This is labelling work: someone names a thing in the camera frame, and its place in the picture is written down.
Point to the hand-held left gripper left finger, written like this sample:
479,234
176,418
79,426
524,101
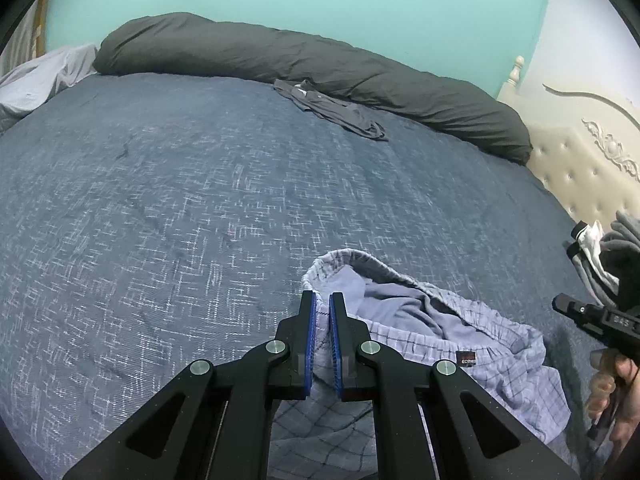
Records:
311,340

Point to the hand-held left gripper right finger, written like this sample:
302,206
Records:
335,345

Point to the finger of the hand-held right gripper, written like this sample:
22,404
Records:
580,312

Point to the blue plaid shorts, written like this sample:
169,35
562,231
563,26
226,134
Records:
410,320

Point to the person's right hand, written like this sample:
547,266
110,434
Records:
625,395

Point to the folded grey sweater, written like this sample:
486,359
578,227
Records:
622,260

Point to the cream tufted headboard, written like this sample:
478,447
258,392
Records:
575,160

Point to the bed with blue sheet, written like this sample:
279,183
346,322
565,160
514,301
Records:
175,210

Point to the dark grey shorts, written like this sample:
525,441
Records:
340,112

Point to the dark grey rolled duvet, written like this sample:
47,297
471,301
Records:
250,50

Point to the light grey blanket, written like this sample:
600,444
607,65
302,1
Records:
40,75

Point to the striped curtain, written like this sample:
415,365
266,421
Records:
22,40

